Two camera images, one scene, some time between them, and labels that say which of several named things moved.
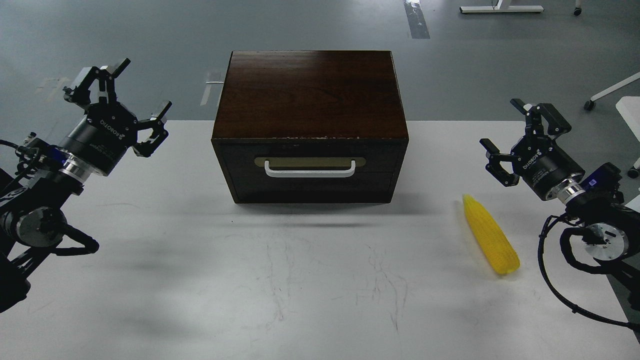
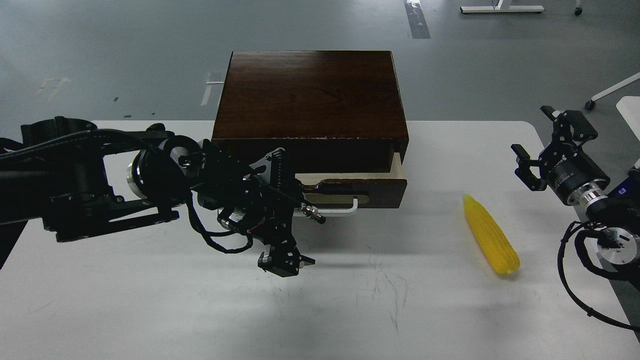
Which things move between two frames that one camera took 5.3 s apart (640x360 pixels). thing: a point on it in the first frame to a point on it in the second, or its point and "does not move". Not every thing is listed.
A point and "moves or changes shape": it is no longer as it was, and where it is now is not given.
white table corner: x=629 y=107 does not move
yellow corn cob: x=492 y=234 does not move
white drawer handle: x=310 y=173 to x=340 y=211
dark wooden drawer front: x=311 y=173 moves or changes shape
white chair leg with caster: x=590 y=105 does not move
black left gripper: x=102 y=138 to x=263 y=199
